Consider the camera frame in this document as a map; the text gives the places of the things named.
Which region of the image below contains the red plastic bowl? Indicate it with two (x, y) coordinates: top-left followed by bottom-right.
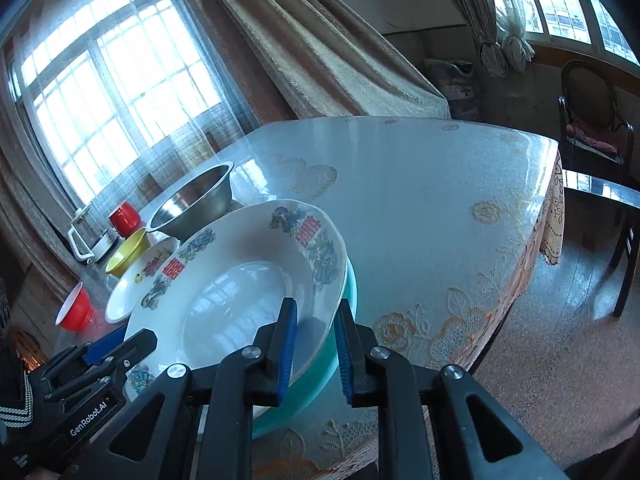
(55, 281), (96, 332)

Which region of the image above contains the glass pitcher with white handle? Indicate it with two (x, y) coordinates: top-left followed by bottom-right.
(66, 204), (118, 265)

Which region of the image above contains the tied white curtain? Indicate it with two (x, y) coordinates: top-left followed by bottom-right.
(440, 0), (536, 78)

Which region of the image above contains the grey patterned curtain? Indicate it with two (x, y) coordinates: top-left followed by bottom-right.
(0, 125), (76, 286)

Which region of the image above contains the person's left forearm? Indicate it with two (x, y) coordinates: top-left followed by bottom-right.
(0, 345), (36, 461)

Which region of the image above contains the dark bag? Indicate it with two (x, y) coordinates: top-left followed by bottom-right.
(425, 59), (481, 121)

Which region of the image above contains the beige drape curtain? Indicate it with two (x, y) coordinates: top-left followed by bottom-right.
(165, 0), (451, 121)

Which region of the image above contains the stainless steel bowl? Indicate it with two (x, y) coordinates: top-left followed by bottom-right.
(145, 161), (236, 241)

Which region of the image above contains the large white red-print plate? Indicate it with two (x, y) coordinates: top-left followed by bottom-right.
(122, 199), (348, 403)

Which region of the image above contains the small white red-print plate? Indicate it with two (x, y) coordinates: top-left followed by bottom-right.
(105, 237), (181, 325)

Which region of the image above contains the sheer white curtain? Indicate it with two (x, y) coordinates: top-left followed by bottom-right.
(0, 0), (261, 241)

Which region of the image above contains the wooden armchair with cushion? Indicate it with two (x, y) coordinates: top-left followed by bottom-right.
(557, 60), (636, 171)

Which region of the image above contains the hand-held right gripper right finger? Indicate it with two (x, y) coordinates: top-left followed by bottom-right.
(333, 300), (571, 480)

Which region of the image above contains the corner window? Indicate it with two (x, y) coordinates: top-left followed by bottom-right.
(480, 0), (640, 66)

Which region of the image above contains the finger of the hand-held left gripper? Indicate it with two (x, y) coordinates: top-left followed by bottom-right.
(43, 328), (159, 404)
(36, 324), (129, 387)

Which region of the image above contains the dark side table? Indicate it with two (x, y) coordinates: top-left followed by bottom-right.
(562, 170), (640, 318)

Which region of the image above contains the red mug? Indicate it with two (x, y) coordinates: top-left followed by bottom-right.
(109, 201), (142, 236)

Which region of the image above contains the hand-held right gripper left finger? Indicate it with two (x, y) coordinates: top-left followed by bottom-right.
(75, 297), (300, 480)

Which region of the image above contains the teal plate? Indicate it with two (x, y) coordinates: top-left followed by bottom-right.
(250, 260), (359, 438)

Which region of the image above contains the large grid window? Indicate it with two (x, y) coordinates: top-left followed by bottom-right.
(0, 0), (236, 211)

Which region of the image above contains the yellow bowl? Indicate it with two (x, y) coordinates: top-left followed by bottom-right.
(105, 227), (151, 277)

